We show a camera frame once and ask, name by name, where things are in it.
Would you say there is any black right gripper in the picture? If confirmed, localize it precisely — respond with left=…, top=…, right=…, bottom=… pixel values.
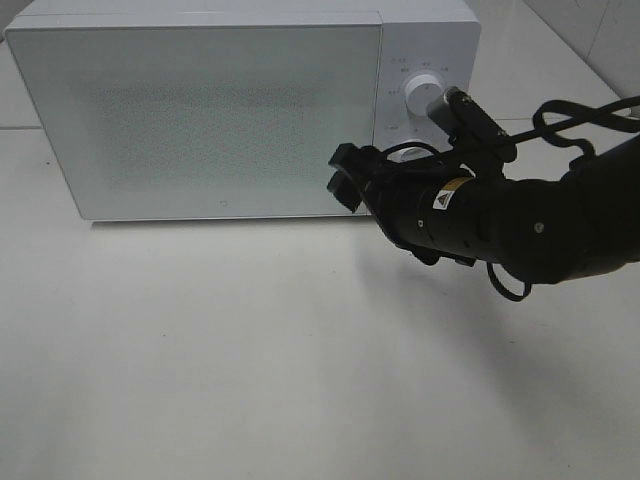
left=327, top=143, right=440, bottom=265

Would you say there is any white microwave knob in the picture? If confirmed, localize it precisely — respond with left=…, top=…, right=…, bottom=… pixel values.
left=404, top=72, right=444, bottom=116
left=390, top=147, right=430, bottom=163

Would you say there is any white microwave door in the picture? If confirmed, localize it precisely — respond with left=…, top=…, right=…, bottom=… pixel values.
left=8, top=26, right=380, bottom=221

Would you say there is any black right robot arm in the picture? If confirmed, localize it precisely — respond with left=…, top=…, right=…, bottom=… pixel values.
left=328, top=138, right=639, bottom=284

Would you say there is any white microwave oven body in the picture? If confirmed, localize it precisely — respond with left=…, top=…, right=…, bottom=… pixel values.
left=10, top=0, right=484, bottom=218

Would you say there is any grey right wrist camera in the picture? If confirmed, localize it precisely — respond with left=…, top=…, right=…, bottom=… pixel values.
left=426, top=87, right=517, bottom=163

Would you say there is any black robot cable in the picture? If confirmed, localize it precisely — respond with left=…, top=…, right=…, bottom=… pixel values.
left=384, top=94, right=640, bottom=304

